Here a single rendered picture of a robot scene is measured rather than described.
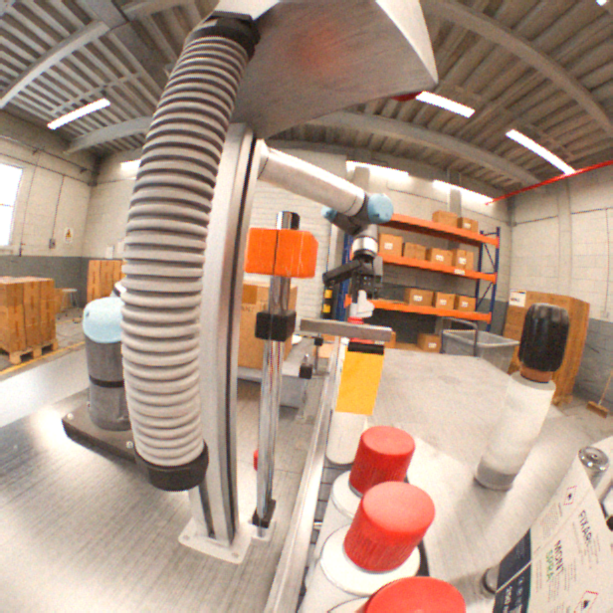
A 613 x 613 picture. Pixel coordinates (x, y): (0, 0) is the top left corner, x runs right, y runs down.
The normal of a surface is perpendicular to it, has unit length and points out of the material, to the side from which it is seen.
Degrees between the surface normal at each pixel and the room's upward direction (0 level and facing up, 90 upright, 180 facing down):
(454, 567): 0
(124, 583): 0
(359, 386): 90
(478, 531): 0
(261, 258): 90
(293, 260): 90
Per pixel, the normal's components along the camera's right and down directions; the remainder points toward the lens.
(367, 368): -0.14, 0.10
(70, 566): 0.11, -0.99
